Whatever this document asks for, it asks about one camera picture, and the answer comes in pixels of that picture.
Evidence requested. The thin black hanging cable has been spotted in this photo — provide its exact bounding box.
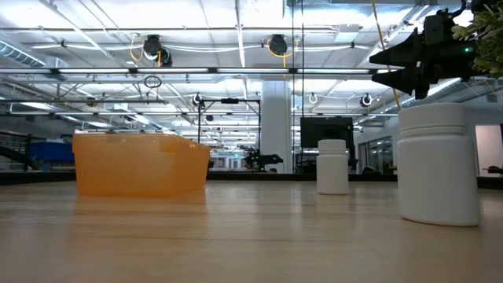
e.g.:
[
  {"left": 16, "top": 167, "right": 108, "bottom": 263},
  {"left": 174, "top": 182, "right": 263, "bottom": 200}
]
[
  {"left": 300, "top": 0, "right": 305, "bottom": 119},
  {"left": 291, "top": 0, "right": 296, "bottom": 175}
]

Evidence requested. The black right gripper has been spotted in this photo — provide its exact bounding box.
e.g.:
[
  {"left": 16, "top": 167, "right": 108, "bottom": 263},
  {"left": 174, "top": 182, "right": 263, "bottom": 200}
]
[{"left": 369, "top": 9, "right": 483, "bottom": 100}]

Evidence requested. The hanging black cable loop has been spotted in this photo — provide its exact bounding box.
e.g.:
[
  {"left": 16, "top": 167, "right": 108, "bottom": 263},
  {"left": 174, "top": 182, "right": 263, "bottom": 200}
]
[{"left": 143, "top": 75, "right": 163, "bottom": 90}]

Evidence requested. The black monitor screen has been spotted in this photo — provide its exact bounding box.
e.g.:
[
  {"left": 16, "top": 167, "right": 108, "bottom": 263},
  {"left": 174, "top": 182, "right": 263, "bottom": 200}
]
[{"left": 299, "top": 116, "right": 355, "bottom": 174}]

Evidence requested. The black metal gantry frame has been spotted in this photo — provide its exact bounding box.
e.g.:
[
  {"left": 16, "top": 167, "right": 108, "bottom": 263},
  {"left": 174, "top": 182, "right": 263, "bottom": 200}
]
[{"left": 196, "top": 97, "right": 262, "bottom": 166}]

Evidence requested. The blue plastic bin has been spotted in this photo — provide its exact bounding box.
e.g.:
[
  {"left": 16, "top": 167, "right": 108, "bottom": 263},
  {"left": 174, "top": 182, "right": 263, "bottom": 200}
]
[{"left": 28, "top": 140, "right": 76, "bottom": 165}]

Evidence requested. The green artificial potted plant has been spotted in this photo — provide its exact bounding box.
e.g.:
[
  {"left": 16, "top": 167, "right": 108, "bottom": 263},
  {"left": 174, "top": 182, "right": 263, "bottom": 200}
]
[{"left": 450, "top": 3, "right": 503, "bottom": 78}]

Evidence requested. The white building pillar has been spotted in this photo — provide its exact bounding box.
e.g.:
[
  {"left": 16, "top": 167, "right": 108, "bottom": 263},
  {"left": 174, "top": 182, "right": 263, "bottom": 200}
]
[{"left": 260, "top": 80, "right": 294, "bottom": 175}]

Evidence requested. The black metal rack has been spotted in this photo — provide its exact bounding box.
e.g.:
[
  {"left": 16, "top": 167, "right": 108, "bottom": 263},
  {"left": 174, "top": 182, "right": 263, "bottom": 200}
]
[{"left": 0, "top": 131, "right": 31, "bottom": 171}]

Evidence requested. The yellow hanging cable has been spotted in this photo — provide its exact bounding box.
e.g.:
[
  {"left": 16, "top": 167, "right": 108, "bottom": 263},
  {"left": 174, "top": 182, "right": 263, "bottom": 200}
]
[{"left": 370, "top": 0, "right": 403, "bottom": 112}]

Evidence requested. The long ceiling light bar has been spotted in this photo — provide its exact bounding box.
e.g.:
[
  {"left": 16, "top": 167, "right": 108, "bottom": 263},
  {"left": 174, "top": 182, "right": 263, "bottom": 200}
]
[{"left": 0, "top": 67, "right": 394, "bottom": 76}]

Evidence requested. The white plastic pill bottle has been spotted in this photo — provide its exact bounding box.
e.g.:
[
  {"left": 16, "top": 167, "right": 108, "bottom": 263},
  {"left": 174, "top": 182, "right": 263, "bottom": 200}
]
[
  {"left": 316, "top": 138, "right": 350, "bottom": 196},
  {"left": 396, "top": 102, "right": 481, "bottom": 228}
]

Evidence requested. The orange translucent plastic basket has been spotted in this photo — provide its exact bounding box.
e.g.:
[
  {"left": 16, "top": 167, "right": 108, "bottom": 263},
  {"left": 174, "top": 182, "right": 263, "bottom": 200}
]
[{"left": 72, "top": 132, "right": 211, "bottom": 197}]

